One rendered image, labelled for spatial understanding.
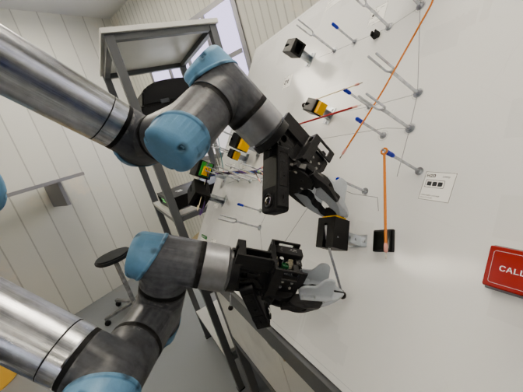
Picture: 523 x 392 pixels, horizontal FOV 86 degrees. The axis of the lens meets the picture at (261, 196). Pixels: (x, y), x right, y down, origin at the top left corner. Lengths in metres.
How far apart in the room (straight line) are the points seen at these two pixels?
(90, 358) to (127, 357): 0.04
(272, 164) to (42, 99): 0.32
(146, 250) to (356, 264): 0.38
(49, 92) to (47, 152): 3.12
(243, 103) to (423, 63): 0.38
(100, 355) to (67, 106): 0.31
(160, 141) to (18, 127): 3.23
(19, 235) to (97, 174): 0.91
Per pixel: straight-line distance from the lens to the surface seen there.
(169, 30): 1.46
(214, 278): 0.45
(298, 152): 0.50
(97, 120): 0.46
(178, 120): 0.37
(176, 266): 0.44
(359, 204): 0.62
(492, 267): 0.45
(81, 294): 3.69
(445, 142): 0.57
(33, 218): 3.49
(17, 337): 0.44
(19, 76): 0.45
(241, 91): 0.44
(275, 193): 0.44
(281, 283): 0.48
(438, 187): 0.54
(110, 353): 0.43
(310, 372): 0.67
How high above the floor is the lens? 1.36
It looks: 14 degrees down
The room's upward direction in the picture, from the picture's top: 16 degrees counter-clockwise
